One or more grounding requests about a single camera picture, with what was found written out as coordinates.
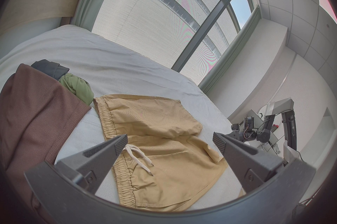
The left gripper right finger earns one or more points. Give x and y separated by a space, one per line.
250 165

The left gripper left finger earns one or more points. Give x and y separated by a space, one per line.
89 165

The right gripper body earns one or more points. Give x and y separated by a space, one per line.
239 136

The tan shorts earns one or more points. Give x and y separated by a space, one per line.
158 117

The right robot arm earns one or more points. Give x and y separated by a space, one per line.
289 128

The green garment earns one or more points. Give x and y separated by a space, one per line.
79 88

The brown garment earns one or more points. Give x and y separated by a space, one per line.
39 101

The black garment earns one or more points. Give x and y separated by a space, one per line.
50 67

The window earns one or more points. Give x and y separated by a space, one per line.
158 20

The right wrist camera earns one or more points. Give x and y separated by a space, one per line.
235 127

